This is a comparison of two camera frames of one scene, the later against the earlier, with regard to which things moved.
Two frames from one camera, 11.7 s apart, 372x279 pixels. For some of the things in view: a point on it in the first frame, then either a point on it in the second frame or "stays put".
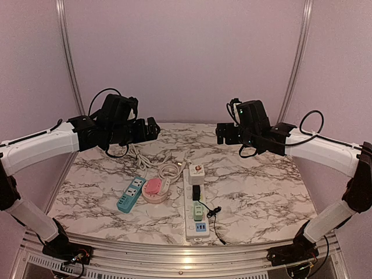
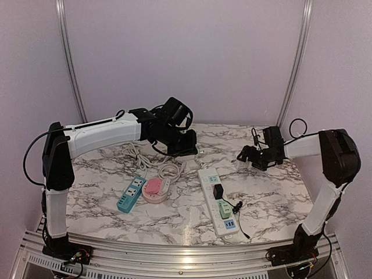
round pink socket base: x=152 y=197 stays put
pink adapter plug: x=153 y=186 stays put
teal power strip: x=129 y=198 stays put
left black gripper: x=142 y=135 to x=190 y=149
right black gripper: x=220 y=132 to x=251 y=149
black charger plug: x=196 y=192 to x=218 y=191
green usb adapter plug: x=198 y=210 to x=225 y=210
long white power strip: x=196 y=229 to x=208 y=178
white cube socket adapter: x=196 y=174 to x=240 y=164
